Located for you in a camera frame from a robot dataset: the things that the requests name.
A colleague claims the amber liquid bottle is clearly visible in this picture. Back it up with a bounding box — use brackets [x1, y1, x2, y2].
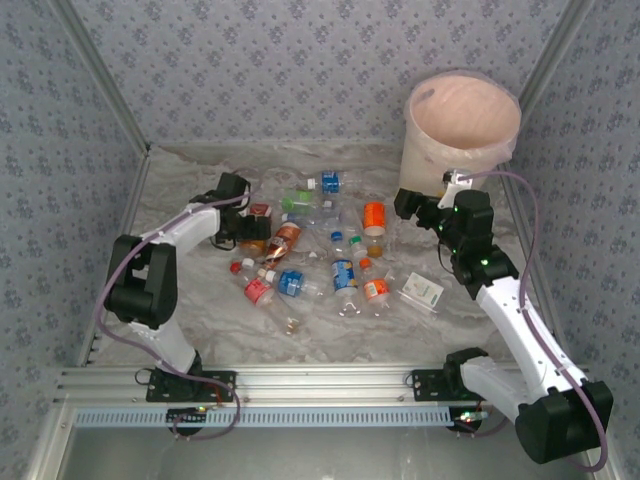
[238, 239, 269, 259]

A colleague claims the brown label bottle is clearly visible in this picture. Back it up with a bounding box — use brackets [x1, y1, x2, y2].
[263, 221, 305, 265]

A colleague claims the green cap clear bottle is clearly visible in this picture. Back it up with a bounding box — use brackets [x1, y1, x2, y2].
[279, 187, 322, 212]

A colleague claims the red cap pink label bottle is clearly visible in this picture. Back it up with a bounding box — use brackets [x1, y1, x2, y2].
[228, 260, 303, 335]

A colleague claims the white cap blue label bottle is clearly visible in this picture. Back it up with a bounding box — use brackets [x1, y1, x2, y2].
[261, 267, 329, 301]

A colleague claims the clear plastic package green print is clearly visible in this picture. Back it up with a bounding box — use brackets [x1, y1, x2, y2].
[397, 271, 447, 317]

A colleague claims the blue label bottle long neck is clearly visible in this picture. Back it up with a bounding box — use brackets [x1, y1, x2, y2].
[306, 169, 365, 196]

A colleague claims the small green cap bottle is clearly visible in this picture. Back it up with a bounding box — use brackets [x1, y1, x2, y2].
[348, 234, 371, 262]

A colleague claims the orange cap orange label bottle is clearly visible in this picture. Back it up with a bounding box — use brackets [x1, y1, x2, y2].
[357, 256, 395, 317]

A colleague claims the beige plastic bin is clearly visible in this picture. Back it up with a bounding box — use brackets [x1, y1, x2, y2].
[398, 67, 524, 199]

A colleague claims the right black circuit board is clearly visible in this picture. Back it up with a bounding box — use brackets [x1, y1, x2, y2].
[447, 407, 490, 434]

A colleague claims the black circuit board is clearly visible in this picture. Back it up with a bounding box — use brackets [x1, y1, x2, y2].
[166, 406, 209, 437]
[447, 407, 490, 434]

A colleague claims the left black circuit board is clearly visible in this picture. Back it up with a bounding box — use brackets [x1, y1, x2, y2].
[166, 406, 209, 437]

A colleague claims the metal sheet panel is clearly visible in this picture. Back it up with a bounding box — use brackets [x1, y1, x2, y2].
[24, 404, 621, 480]

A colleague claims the right thin black cable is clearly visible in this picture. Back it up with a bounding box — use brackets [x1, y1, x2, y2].
[436, 239, 455, 275]

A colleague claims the aluminium side rail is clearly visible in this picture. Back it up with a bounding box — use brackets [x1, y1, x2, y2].
[499, 177, 571, 366]
[77, 149, 152, 369]

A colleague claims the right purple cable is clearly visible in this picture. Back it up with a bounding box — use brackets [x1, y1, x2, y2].
[462, 169, 610, 474]

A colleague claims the purple cable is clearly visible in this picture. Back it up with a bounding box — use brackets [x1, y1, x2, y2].
[462, 169, 610, 474]
[94, 187, 261, 441]

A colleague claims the left black mount plate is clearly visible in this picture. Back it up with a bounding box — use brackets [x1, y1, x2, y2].
[144, 368, 238, 404]

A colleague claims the black mount plate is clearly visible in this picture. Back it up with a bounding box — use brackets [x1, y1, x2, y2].
[144, 368, 238, 404]
[410, 368, 504, 403]

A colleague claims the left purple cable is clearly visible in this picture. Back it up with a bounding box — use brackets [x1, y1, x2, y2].
[94, 187, 261, 441]

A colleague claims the long aluminium base rail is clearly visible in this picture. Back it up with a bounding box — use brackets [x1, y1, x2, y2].
[55, 363, 599, 405]

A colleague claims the right black mount plate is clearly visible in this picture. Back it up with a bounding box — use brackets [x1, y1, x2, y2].
[410, 368, 504, 403]

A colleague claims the aluminium corner post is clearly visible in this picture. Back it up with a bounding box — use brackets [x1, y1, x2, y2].
[517, 0, 596, 104]
[49, 0, 152, 157]

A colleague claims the slotted grey cable duct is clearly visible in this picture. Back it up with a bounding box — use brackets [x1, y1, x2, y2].
[73, 405, 454, 429]

